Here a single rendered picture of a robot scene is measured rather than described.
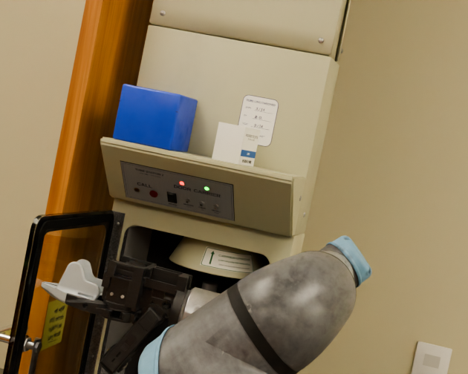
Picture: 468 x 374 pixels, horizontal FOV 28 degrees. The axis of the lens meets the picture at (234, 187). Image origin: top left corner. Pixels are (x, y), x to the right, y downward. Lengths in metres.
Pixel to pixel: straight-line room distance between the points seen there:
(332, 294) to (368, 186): 0.97
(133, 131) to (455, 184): 0.74
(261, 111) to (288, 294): 0.63
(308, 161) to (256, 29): 0.24
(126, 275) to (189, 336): 0.35
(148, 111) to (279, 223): 0.27
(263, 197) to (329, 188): 0.51
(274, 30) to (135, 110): 0.27
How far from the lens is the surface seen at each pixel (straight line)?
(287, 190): 1.43
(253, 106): 1.55
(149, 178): 1.51
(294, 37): 1.55
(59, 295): 1.35
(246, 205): 1.48
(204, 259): 1.59
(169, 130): 1.47
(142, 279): 1.30
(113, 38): 1.62
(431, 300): 1.96
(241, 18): 1.57
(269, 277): 0.98
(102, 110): 1.62
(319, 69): 1.54
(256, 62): 1.56
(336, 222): 1.96
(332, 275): 1.01
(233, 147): 1.47
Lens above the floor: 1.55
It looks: 3 degrees down
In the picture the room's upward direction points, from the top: 11 degrees clockwise
